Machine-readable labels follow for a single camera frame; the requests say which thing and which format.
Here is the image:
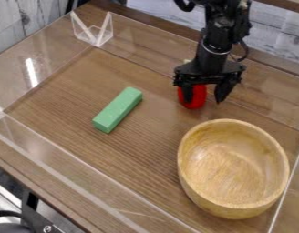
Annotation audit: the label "green rectangular block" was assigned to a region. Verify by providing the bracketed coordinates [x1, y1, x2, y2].
[93, 87, 143, 133]

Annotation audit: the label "red plush strawberry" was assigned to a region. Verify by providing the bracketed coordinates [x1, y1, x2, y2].
[178, 85, 208, 109]

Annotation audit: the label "black table leg bracket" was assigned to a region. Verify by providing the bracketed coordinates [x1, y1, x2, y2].
[22, 189, 65, 233]

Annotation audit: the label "black cable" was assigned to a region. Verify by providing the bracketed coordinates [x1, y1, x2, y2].
[0, 208, 35, 233]

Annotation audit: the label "wooden bowl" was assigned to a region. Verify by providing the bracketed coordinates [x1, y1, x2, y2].
[178, 118, 291, 219]

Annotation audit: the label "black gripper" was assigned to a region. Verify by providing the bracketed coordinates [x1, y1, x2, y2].
[174, 61, 246, 103]

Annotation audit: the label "clear acrylic tray walls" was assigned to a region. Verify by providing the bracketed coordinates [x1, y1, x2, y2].
[0, 8, 299, 233]

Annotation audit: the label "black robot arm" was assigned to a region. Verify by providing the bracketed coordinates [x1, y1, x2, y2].
[174, 0, 252, 109]

